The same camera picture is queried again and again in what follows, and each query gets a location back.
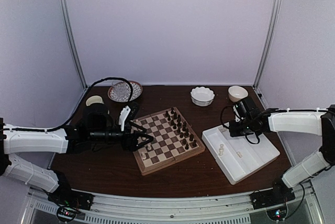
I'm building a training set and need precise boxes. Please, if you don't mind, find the left aluminium frame post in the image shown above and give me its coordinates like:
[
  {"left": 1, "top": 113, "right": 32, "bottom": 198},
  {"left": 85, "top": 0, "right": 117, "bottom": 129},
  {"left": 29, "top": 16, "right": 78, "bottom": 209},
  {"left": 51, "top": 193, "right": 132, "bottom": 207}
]
[{"left": 60, "top": 0, "right": 87, "bottom": 89}]

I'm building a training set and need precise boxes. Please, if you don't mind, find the cream round bowl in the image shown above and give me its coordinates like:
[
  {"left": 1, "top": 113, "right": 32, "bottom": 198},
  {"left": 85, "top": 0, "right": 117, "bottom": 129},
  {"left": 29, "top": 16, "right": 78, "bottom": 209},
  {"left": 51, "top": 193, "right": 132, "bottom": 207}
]
[{"left": 228, "top": 85, "right": 249, "bottom": 103}]

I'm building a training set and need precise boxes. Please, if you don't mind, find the white chess queen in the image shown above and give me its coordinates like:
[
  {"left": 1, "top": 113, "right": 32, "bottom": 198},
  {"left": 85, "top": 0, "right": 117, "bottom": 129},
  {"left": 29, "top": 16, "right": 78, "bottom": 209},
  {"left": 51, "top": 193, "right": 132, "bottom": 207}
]
[{"left": 140, "top": 152, "right": 147, "bottom": 160}]

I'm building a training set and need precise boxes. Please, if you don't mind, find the cream ceramic mug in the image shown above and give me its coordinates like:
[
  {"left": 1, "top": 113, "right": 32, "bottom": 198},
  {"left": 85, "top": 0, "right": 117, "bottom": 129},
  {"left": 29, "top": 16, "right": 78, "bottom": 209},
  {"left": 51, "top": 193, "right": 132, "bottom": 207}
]
[{"left": 85, "top": 95, "right": 104, "bottom": 106}]

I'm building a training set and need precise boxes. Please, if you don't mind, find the right aluminium frame post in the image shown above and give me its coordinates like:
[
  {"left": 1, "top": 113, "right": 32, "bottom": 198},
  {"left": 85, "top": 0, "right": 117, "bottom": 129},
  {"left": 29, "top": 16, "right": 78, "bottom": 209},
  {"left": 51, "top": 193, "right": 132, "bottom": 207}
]
[{"left": 253, "top": 0, "right": 282, "bottom": 91}]

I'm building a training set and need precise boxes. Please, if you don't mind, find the dark chess piece corner rook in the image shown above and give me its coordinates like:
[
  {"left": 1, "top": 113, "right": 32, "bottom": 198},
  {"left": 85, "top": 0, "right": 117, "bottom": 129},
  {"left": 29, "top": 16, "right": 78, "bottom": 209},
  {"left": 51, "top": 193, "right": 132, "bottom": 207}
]
[{"left": 191, "top": 140, "right": 197, "bottom": 148}]

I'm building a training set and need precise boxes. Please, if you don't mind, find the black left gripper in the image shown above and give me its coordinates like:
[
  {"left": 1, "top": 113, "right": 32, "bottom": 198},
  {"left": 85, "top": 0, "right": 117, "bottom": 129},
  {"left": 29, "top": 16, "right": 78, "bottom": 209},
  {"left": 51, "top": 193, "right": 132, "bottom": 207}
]
[{"left": 90, "top": 121, "right": 154, "bottom": 152}]

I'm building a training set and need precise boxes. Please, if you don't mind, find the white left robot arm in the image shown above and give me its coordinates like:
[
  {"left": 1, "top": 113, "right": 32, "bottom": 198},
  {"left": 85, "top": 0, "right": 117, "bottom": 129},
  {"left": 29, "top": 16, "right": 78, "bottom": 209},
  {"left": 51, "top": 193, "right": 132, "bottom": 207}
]
[{"left": 1, "top": 102, "right": 153, "bottom": 205}]

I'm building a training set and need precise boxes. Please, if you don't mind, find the white plastic divided tray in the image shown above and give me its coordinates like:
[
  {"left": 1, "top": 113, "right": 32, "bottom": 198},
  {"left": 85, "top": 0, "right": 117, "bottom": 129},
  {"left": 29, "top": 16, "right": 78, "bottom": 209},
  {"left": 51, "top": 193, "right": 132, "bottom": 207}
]
[{"left": 202, "top": 126, "right": 280, "bottom": 185}]

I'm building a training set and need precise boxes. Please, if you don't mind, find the aluminium frame post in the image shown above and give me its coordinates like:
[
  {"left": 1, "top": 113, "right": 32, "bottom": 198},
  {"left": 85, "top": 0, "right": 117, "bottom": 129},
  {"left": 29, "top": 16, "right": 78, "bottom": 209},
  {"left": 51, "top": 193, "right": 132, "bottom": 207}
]
[
  {"left": 253, "top": 0, "right": 282, "bottom": 91},
  {"left": 60, "top": 0, "right": 87, "bottom": 89}
]

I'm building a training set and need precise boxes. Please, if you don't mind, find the pile of white chess pieces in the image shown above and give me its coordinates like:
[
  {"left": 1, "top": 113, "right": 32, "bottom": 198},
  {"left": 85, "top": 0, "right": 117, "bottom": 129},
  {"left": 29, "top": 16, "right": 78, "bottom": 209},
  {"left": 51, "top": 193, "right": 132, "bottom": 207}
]
[{"left": 218, "top": 144, "right": 224, "bottom": 156}]

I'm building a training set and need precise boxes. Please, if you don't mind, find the clear drinking glass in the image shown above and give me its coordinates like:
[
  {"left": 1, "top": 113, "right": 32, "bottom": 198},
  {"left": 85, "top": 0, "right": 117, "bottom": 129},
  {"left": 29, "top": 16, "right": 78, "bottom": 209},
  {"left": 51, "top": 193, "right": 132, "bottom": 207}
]
[{"left": 112, "top": 80, "right": 128, "bottom": 98}]

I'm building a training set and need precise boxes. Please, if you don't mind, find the white scalloped bowl black rim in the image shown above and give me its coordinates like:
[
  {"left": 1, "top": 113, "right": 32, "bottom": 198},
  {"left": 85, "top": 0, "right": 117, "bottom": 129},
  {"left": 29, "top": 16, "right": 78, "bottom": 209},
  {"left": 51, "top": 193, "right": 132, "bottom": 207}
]
[{"left": 190, "top": 86, "right": 215, "bottom": 107}]

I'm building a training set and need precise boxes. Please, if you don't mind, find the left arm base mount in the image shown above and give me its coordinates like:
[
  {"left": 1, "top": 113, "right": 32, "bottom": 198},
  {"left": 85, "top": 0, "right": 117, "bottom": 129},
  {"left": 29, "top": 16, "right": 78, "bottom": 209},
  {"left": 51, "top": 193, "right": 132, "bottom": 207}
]
[{"left": 46, "top": 171, "right": 94, "bottom": 223}]

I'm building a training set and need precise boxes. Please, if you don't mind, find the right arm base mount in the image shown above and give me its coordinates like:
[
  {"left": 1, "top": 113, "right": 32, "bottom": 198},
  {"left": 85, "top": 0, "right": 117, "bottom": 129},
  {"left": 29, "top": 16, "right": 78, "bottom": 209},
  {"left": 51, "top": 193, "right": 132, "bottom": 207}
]
[{"left": 249, "top": 179, "right": 306, "bottom": 223}]

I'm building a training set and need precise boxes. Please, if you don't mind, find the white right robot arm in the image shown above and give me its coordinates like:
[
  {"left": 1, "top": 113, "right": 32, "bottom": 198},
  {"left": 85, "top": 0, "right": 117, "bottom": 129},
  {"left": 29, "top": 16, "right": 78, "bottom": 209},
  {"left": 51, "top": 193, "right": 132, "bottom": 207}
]
[{"left": 223, "top": 97, "right": 334, "bottom": 204}]

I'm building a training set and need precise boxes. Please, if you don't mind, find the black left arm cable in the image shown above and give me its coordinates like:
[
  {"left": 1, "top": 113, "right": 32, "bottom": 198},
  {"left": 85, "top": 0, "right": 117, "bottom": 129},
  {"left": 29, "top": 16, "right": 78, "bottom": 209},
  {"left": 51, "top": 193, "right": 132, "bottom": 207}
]
[{"left": 5, "top": 76, "right": 134, "bottom": 133}]

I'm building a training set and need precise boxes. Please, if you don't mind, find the patterned brown rim plate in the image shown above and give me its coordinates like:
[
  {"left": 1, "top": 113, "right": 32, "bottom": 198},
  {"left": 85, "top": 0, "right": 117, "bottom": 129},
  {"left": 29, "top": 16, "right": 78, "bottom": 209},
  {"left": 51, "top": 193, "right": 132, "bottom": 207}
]
[{"left": 107, "top": 81, "right": 143, "bottom": 103}]

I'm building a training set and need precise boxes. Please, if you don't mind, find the dark chess pieces row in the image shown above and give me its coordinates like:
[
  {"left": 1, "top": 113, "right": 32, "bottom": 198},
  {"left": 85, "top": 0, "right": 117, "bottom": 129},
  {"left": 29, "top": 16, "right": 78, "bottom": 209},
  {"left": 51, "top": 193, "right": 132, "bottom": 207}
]
[{"left": 162, "top": 107, "right": 196, "bottom": 145}]

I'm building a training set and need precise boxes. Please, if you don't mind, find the wooden chess board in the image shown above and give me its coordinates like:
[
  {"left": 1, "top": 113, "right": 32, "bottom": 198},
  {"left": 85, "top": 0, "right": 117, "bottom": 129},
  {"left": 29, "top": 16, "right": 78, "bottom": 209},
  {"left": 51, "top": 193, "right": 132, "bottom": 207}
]
[{"left": 133, "top": 108, "right": 205, "bottom": 176}]

